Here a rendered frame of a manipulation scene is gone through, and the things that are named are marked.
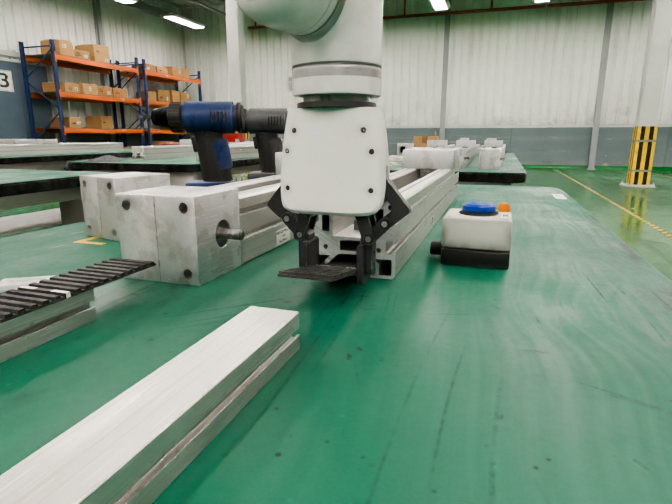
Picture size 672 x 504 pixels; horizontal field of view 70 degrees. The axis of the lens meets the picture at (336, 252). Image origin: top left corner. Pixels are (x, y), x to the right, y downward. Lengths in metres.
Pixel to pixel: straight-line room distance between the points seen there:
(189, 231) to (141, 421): 0.31
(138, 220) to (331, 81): 0.26
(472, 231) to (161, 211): 0.35
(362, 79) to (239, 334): 0.24
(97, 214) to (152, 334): 0.44
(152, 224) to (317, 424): 0.33
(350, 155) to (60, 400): 0.29
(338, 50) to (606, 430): 0.34
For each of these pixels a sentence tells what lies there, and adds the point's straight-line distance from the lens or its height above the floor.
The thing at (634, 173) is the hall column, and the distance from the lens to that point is 10.70.
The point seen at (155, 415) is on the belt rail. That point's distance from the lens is 0.25.
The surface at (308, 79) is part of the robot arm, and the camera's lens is 0.45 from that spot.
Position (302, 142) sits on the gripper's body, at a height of 0.93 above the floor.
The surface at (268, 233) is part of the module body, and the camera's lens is 0.66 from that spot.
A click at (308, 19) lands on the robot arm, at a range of 0.42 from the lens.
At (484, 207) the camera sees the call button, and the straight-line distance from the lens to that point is 0.62.
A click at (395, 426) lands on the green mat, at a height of 0.78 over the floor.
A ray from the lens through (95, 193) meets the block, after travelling 0.83.
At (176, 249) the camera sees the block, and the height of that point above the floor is 0.82.
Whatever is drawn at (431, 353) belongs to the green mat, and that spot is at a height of 0.78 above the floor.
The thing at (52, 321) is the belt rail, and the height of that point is 0.79.
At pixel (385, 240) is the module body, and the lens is 0.53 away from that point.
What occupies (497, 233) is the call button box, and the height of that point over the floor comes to 0.82.
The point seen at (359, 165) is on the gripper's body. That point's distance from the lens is 0.44.
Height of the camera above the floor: 0.94
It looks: 14 degrees down
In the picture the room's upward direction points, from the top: straight up
